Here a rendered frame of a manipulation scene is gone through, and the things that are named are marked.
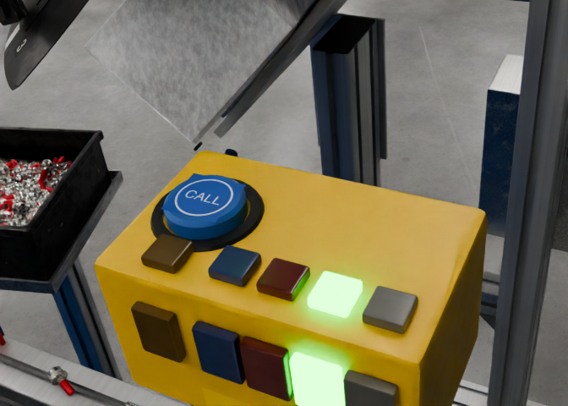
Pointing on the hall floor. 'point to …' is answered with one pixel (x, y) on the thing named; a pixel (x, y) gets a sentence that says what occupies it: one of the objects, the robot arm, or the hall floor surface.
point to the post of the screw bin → (84, 323)
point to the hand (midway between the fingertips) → (6, 3)
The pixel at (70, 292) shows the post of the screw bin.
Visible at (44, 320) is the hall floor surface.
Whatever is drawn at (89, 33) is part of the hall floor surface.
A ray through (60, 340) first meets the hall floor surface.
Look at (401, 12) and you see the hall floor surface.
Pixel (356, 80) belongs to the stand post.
